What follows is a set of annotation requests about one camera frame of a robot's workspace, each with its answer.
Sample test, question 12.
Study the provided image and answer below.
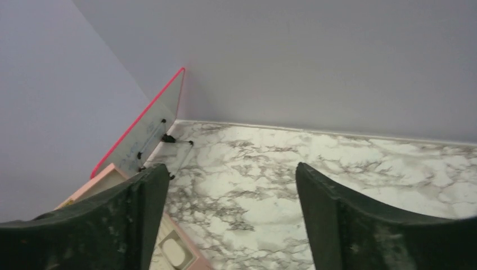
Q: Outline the black wire whiteboard stand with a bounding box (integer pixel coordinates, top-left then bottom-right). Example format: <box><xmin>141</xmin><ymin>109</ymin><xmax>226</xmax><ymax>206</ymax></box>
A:
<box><xmin>135</xmin><ymin>119</ymin><xmax>195</xmax><ymax>180</ymax></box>

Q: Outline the pink framed whiteboard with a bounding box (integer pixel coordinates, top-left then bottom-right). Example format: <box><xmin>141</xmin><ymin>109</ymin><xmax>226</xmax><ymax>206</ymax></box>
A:
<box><xmin>90</xmin><ymin>67</ymin><xmax>186</xmax><ymax>179</ymax></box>

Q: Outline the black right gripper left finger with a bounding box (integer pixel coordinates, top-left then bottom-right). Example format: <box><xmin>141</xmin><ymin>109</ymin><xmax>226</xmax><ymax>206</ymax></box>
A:
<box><xmin>1</xmin><ymin>164</ymin><xmax>170</xmax><ymax>269</ymax></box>

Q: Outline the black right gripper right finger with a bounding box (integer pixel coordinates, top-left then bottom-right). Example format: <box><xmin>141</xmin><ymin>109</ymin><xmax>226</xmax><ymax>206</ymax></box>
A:
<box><xmin>295</xmin><ymin>163</ymin><xmax>476</xmax><ymax>269</ymax></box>

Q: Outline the pink jewelry box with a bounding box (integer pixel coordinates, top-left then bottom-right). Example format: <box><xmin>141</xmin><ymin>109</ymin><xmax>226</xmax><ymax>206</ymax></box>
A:
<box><xmin>57</xmin><ymin>163</ymin><xmax>213</xmax><ymax>269</ymax></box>

